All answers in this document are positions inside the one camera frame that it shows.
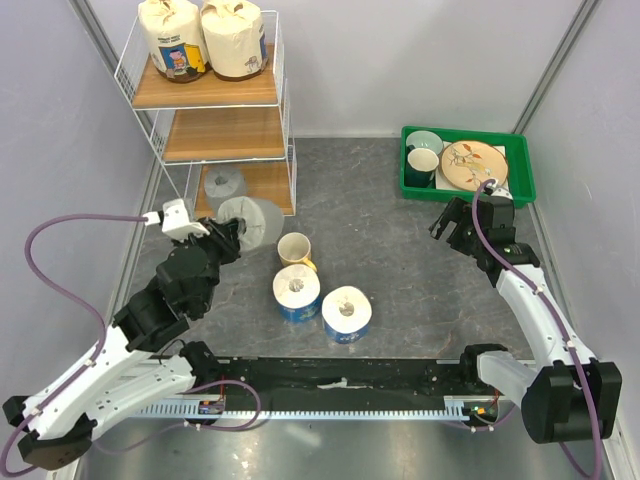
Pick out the beige paper roll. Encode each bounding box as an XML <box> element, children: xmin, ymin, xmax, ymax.
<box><xmin>137</xmin><ymin>0</ymin><xmax>211</xmax><ymax>83</ymax></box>
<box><xmin>200</xmin><ymin>1</ymin><xmax>268</xmax><ymax>81</ymax></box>

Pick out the grey slotted cable duct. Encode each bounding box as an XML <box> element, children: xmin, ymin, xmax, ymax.
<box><xmin>132</xmin><ymin>391</ymin><xmax>469</xmax><ymax>421</ymax></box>

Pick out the white wire three-tier shelf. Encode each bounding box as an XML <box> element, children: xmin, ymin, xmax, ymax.
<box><xmin>115</xmin><ymin>10</ymin><xmax>297</xmax><ymax>217</ymax></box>

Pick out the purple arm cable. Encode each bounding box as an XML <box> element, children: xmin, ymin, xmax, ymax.
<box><xmin>0</xmin><ymin>213</ymin><xmax>151</xmax><ymax>476</ymax></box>
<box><xmin>469</xmin><ymin>182</ymin><xmax>604</xmax><ymax>479</ymax></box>

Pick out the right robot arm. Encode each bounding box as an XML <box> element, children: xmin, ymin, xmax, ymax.
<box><xmin>429</xmin><ymin>194</ymin><xmax>622</xmax><ymax>444</ymax></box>

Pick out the light green bowl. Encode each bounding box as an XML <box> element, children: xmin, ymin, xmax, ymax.
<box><xmin>405</xmin><ymin>130</ymin><xmax>444</xmax><ymax>155</ymax></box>

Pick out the orange floral plate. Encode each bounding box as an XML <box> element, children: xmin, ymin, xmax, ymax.
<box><xmin>440</xmin><ymin>139</ymin><xmax>510</xmax><ymax>192</ymax></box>

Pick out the yellow ceramic mug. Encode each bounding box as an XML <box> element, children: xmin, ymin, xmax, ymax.
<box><xmin>277</xmin><ymin>232</ymin><xmax>318</xmax><ymax>272</ymax></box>

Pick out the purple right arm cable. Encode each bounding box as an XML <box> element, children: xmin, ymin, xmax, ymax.
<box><xmin>469</xmin><ymin>182</ymin><xmax>604</xmax><ymax>479</ymax></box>

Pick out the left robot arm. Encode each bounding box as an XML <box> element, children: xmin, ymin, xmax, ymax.
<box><xmin>1</xmin><ymin>212</ymin><xmax>244</xmax><ymax>474</ymax></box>

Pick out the grey paper roll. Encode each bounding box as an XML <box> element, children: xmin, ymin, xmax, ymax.
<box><xmin>216</xmin><ymin>196</ymin><xmax>284</xmax><ymax>252</ymax></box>
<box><xmin>204</xmin><ymin>167</ymin><xmax>248</xmax><ymax>211</ymax></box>

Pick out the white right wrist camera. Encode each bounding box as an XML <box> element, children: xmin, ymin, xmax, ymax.
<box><xmin>482</xmin><ymin>178</ymin><xmax>513</xmax><ymax>202</ymax></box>

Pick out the white blue paper roll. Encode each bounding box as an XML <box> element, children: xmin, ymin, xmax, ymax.
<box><xmin>321</xmin><ymin>286</ymin><xmax>372</xmax><ymax>344</ymax></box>
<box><xmin>272</xmin><ymin>264</ymin><xmax>321</xmax><ymax>323</ymax></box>

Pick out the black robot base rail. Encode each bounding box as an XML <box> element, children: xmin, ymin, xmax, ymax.
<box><xmin>195</xmin><ymin>357</ymin><xmax>506</xmax><ymax>405</ymax></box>

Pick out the white square plate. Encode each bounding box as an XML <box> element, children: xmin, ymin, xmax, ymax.
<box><xmin>435</xmin><ymin>141</ymin><xmax>513</xmax><ymax>196</ymax></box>

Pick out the green plastic tray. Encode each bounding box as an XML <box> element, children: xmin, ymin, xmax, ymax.
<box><xmin>399</xmin><ymin>126</ymin><xmax>536</xmax><ymax>208</ymax></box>

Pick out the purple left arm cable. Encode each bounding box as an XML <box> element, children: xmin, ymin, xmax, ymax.
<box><xmin>0</xmin><ymin>213</ymin><xmax>151</xmax><ymax>476</ymax></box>

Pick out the dark green white cup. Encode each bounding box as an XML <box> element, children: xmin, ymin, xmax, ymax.
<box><xmin>405</xmin><ymin>148</ymin><xmax>440</xmax><ymax>188</ymax></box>

